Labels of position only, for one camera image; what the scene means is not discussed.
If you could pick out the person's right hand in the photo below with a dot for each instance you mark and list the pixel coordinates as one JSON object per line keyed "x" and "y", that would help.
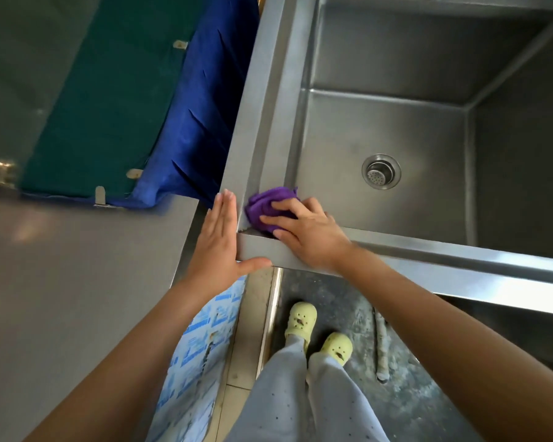
{"x": 313, "y": 239}

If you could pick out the person's left hand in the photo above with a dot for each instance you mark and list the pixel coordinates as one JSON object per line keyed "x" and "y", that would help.
{"x": 216, "y": 253}

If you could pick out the person's left thumb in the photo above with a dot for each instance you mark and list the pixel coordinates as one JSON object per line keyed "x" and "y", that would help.
{"x": 256, "y": 264}

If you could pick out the person's right thumb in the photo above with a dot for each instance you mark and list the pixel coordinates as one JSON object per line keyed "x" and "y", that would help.
{"x": 283, "y": 236}

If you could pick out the person's right middle finger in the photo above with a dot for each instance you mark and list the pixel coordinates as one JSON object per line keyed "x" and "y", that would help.
{"x": 288, "y": 204}

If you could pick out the purple cleaning cloth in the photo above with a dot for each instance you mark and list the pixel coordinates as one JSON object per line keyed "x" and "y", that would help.
{"x": 262, "y": 209}

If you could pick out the person's left forearm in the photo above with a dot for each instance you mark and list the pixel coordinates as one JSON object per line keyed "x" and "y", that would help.
{"x": 133, "y": 363}

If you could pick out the person's right forearm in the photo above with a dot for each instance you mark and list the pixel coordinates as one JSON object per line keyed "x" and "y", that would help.
{"x": 442, "y": 345}

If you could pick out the yellow-green clog shoe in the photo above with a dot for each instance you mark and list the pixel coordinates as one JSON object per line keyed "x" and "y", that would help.
{"x": 300, "y": 322}
{"x": 337, "y": 347}

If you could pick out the metal sink drain strainer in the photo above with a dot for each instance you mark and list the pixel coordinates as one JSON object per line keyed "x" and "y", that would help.
{"x": 381, "y": 172}

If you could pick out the blue and white printed sheet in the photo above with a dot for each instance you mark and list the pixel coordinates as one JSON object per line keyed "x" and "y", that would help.
{"x": 198, "y": 359}

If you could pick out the blue fabric sheet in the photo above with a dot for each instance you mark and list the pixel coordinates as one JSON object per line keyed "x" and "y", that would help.
{"x": 202, "y": 119}

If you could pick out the stainless steel sink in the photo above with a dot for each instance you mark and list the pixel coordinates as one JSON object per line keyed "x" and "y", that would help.
{"x": 396, "y": 124}

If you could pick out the grey dotted trousers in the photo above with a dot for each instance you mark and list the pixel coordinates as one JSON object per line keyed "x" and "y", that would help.
{"x": 295, "y": 400}

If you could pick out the beige tape piece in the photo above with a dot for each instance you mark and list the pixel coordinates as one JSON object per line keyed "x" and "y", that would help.
{"x": 134, "y": 173}
{"x": 180, "y": 44}
{"x": 100, "y": 196}

